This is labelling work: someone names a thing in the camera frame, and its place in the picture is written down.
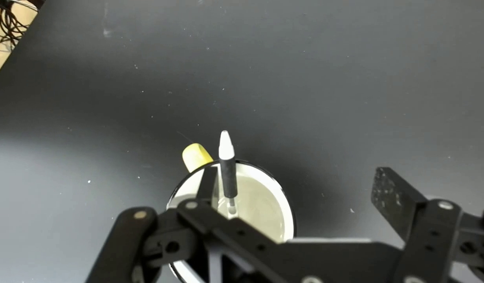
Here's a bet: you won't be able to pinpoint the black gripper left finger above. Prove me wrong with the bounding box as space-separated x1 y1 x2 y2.
86 196 317 283

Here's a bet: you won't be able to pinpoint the yellow mug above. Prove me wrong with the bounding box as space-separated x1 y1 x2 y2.
164 141 296 283

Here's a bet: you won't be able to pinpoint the thin tangled wires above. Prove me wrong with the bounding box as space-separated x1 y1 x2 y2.
0 0 42 59

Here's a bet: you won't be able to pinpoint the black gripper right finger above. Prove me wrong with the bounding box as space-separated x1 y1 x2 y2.
369 165 484 283

